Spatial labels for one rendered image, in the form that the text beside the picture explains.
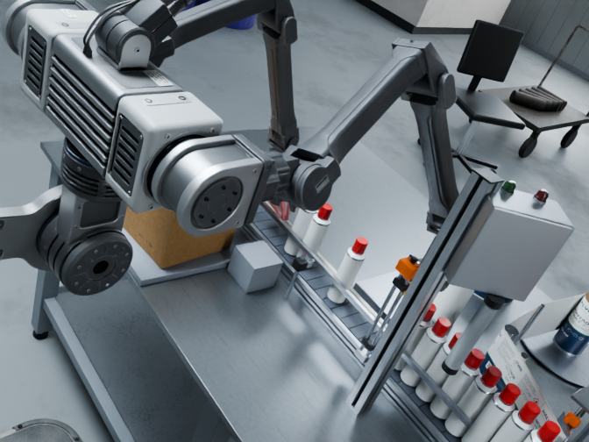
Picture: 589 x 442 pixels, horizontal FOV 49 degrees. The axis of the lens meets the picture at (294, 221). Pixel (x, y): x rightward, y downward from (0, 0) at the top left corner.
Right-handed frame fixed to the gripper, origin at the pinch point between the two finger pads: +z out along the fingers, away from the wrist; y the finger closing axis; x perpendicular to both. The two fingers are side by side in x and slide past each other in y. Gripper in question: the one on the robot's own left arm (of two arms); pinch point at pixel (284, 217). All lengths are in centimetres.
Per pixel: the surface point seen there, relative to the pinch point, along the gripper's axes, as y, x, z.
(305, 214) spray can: -2.2, -11.9, -0.5
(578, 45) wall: 774, 252, -155
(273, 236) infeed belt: -1.3, 4.6, 5.0
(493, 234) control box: -17, -79, 6
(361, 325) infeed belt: 0.3, -25.1, 30.5
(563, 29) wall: 771, 269, -181
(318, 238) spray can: -1.0, -14.5, 6.4
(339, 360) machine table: -9.1, -24.9, 37.1
